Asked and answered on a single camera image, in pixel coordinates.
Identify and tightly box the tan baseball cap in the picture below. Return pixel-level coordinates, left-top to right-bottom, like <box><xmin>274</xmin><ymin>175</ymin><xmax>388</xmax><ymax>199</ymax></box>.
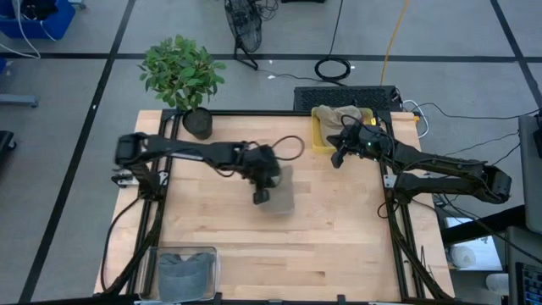
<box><xmin>315</xmin><ymin>104</ymin><xmax>364</xmax><ymax>147</ymax></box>
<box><xmin>257</xmin><ymin>164</ymin><xmax>296</xmax><ymax>215</ymax></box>

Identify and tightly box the thin black cable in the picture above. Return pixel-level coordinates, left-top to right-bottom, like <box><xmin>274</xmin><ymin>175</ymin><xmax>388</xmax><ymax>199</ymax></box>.
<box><xmin>412</xmin><ymin>101</ymin><xmax>542</xmax><ymax>122</ymax></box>
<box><xmin>424</xmin><ymin>130</ymin><xmax>521</xmax><ymax>163</ymax></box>

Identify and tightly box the black aluminium table frame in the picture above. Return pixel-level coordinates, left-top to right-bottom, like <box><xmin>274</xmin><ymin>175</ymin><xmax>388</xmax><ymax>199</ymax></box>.
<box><xmin>99</xmin><ymin>108</ymin><xmax>456</xmax><ymax>305</ymax></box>

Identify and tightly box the white roll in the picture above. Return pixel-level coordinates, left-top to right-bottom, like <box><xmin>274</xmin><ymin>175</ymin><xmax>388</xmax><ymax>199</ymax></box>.
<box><xmin>448</xmin><ymin>245</ymin><xmax>478</xmax><ymax>270</ymax></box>

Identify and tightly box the yellow plastic bin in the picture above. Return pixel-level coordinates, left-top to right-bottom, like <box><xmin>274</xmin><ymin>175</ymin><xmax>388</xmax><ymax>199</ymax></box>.
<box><xmin>311</xmin><ymin>106</ymin><xmax>377</xmax><ymax>154</ymax></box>

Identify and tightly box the black perforated computer case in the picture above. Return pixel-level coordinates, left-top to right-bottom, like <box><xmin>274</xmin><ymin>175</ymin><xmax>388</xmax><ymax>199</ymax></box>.
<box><xmin>292</xmin><ymin>85</ymin><xmax>402</xmax><ymax>114</ymax></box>

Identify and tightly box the blue plastic bin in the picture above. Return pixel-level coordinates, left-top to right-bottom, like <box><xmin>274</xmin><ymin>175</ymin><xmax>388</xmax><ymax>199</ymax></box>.
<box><xmin>0</xmin><ymin>0</ymin><xmax>76</xmax><ymax>40</ymax></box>

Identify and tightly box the white cable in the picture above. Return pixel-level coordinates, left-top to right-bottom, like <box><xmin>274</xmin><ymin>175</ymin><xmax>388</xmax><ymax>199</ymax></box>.
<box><xmin>0</xmin><ymin>0</ymin><xmax>58</xmax><ymax>59</ymax></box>
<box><xmin>401</xmin><ymin>99</ymin><xmax>430</xmax><ymax>140</ymax></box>

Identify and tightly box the black wire fan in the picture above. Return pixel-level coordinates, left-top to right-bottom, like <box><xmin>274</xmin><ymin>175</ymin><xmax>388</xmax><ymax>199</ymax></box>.
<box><xmin>223</xmin><ymin>0</ymin><xmax>263</xmax><ymax>71</ymax></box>

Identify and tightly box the clear plastic bin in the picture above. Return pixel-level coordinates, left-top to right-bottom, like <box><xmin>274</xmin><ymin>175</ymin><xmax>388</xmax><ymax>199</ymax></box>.
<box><xmin>146</xmin><ymin>246</ymin><xmax>221</xmax><ymax>302</ymax></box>

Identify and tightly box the black desk beam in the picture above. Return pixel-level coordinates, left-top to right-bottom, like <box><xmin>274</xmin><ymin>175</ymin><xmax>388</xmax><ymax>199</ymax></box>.
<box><xmin>440</xmin><ymin>205</ymin><xmax>526</xmax><ymax>247</ymax></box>

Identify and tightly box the black chair base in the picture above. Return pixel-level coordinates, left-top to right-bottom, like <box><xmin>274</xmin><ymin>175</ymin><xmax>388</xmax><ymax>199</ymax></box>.
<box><xmin>0</xmin><ymin>130</ymin><xmax>17</xmax><ymax>154</ymax></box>

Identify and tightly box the grey baseball cap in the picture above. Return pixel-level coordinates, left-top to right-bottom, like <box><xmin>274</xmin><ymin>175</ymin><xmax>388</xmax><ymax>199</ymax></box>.
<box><xmin>157</xmin><ymin>252</ymin><xmax>216</xmax><ymax>302</ymax></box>

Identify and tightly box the green plant in black pot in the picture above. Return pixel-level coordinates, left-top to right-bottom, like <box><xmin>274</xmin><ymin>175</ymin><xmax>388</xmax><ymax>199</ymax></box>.
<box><xmin>137</xmin><ymin>34</ymin><xmax>228</xmax><ymax>141</ymax></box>

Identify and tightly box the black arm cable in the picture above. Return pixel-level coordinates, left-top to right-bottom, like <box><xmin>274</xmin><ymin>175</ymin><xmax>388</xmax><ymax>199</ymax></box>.
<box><xmin>100</xmin><ymin>197</ymin><xmax>143</xmax><ymax>293</ymax></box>

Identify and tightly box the yellow cable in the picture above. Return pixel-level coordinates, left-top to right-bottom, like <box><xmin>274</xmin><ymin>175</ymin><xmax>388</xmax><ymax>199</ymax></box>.
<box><xmin>379</xmin><ymin>0</ymin><xmax>411</xmax><ymax>86</ymax></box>

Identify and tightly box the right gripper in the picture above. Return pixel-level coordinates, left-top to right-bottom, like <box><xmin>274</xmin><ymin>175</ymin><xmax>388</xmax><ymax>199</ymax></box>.
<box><xmin>326</xmin><ymin>123</ymin><xmax>384</xmax><ymax>161</ymax></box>

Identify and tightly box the grey floor bar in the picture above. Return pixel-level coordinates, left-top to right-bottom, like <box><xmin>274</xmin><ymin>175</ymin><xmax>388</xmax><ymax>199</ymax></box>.
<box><xmin>0</xmin><ymin>93</ymin><xmax>39</xmax><ymax>108</ymax></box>

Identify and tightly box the coiled black cable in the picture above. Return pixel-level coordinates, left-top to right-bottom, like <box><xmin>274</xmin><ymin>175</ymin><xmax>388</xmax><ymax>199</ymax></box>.
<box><xmin>313</xmin><ymin>0</ymin><xmax>352</xmax><ymax>82</ymax></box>

